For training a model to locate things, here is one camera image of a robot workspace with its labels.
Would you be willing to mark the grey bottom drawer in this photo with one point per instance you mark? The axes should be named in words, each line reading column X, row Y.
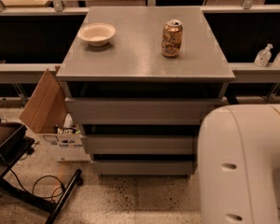
column 144, row 167

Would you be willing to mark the grey drawer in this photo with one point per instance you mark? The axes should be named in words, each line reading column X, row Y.
column 135, row 111
column 144, row 167
column 139, row 144

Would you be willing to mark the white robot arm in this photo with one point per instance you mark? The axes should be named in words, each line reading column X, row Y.
column 238, row 152

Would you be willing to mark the grey drawer cabinet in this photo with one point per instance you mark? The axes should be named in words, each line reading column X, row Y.
column 132, row 66

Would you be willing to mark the grey middle drawer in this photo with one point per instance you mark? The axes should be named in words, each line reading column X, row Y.
column 139, row 144

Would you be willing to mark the grey top drawer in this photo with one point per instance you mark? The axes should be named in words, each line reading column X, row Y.
column 135, row 111

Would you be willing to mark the orange soda can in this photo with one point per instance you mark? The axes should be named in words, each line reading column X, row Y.
column 171, row 38

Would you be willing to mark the white paper bowl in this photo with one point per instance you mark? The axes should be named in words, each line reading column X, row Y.
column 97, row 34

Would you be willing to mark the open cardboard box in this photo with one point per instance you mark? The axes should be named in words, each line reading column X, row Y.
column 47, row 116

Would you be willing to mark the left sanitizer pump bottle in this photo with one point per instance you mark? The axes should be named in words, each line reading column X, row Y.
column 264, row 56

